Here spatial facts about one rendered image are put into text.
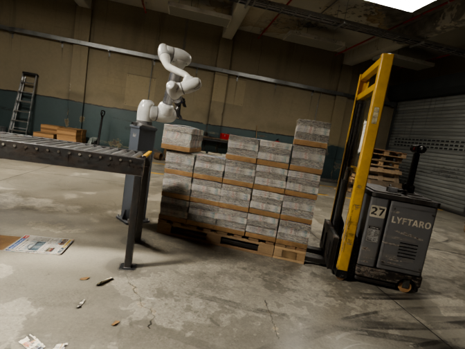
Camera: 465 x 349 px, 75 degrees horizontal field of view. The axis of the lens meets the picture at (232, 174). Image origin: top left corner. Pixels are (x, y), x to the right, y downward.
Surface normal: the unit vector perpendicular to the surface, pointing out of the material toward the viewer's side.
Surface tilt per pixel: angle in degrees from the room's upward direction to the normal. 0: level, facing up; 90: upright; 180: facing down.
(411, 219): 90
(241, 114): 90
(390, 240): 90
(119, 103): 90
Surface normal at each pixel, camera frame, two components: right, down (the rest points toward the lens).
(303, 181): -0.16, 0.10
